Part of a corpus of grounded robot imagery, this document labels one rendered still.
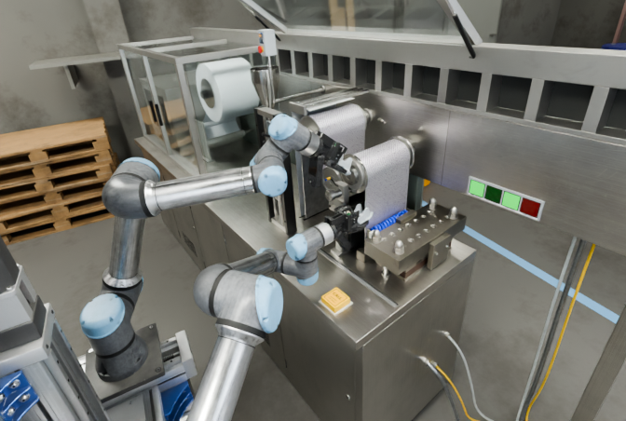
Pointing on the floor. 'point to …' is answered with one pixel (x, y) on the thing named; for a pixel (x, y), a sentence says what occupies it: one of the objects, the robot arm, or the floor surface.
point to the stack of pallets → (54, 177)
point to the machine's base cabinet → (338, 388)
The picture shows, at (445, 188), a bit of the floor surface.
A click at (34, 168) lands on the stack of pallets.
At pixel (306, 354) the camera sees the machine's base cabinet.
